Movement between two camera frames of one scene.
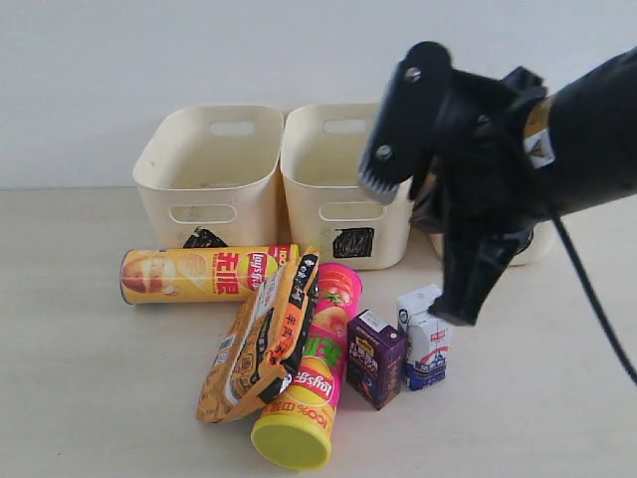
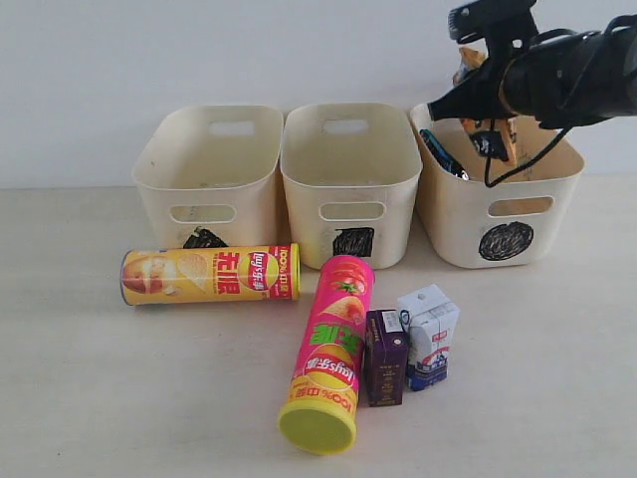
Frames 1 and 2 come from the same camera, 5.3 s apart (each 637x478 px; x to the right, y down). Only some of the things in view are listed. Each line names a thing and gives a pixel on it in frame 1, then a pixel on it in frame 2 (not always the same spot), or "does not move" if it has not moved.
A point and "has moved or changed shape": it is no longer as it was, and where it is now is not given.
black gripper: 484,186 to 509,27
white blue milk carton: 425,336 does not move
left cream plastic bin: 216,167 does not move
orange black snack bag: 256,349 has moved or changed shape
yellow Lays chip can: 190,274 does not move
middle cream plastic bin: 321,149 does not move
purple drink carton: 375,357 has moved or changed shape
